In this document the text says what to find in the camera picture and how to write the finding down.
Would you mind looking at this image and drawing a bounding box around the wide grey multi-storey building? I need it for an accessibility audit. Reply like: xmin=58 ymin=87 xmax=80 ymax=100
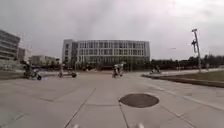
xmin=61 ymin=38 xmax=151 ymax=70

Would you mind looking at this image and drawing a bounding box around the grey concrete slab plaza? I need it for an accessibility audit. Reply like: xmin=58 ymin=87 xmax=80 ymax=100
xmin=0 ymin=70 xmax=224 ymax=128

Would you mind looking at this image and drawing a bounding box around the round dark manhole cover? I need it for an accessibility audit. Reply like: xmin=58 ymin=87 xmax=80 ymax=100
xmin=118 ymin=92 xmax=160 ymax=109

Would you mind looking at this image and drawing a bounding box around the low pale building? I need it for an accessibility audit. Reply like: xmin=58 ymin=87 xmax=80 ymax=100
xmin=30 ymin=54 xmax=62 ymax=67

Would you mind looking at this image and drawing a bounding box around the row of dark trees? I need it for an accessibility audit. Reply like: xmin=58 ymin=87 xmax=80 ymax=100
xmin=149 ymin=54 xmax=224 ymax=71

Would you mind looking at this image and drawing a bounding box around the tall pole with fittings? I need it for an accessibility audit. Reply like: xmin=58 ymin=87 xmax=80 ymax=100
xmin=190 ymin=28 xmax=203 ymax=73

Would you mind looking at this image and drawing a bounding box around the raised grass bed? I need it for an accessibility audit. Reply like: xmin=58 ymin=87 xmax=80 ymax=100
xmin=141 ymin=70 xmax=224 ymax=89

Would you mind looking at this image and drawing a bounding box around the grey building with banded floors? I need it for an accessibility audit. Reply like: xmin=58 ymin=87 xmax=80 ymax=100
xmin=0 ymin=29 xmax=32 ymax=62

